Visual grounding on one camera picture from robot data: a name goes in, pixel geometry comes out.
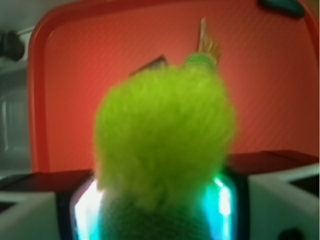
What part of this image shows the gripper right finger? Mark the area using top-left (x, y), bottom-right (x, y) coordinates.
top-left (203, 150), bottom-right (320, 240)

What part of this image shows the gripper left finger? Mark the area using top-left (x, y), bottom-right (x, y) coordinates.
top-left (0, 169), bottom-right (102, 240)

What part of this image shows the green plush turtle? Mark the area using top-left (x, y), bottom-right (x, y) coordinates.
top-left (93, 52), bottom-right (237, 240)

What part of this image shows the red plastic tray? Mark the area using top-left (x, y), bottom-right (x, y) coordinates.
top-left (27, 0), bottom-right (319, 172)

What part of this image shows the tan conch seashell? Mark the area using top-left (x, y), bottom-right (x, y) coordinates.
top-left (198, 17), bottom-right (221, 66)

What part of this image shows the dark teal oval stone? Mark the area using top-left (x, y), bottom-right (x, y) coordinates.
top-left (257, 0), bottom-right (305, 18)

